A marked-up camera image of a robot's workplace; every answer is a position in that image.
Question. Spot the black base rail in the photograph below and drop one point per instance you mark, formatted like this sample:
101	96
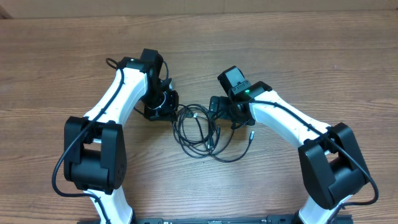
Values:
214	220

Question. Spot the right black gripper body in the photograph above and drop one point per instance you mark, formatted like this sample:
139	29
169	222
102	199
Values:
228	112

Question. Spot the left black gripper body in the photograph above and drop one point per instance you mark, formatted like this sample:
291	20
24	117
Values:
158	105

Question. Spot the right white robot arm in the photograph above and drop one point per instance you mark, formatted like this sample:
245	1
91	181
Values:
332	165

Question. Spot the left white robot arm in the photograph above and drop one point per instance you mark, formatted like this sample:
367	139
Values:
94	156

